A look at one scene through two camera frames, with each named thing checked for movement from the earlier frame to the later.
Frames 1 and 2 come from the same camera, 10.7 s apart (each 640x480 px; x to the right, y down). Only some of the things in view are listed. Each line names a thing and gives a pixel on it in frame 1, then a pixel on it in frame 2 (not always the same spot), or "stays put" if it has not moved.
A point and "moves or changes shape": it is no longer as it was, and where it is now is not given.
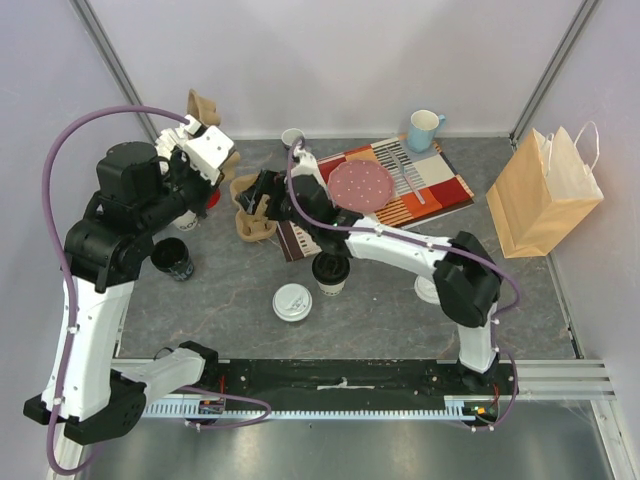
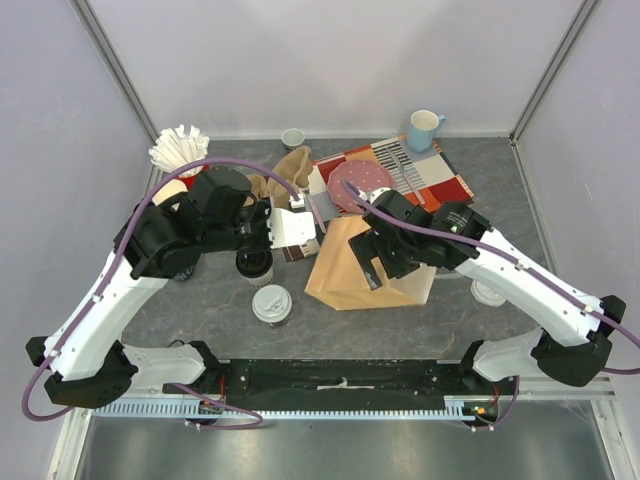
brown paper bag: [545, 187] → [339, 280]
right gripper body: [267, 192] → [373, 248]
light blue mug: [422, 129] stays put
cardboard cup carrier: [258, 223] moves or changes shape
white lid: [292, 302] → [271, 303]
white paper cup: [332, 289] → [261, 280]
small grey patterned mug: [289, 137] stays put
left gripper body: [184, 189] → [249, 232]
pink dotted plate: [360, 185] stays put
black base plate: [340, 378] stays put
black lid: [331, 268] → [254, 263]
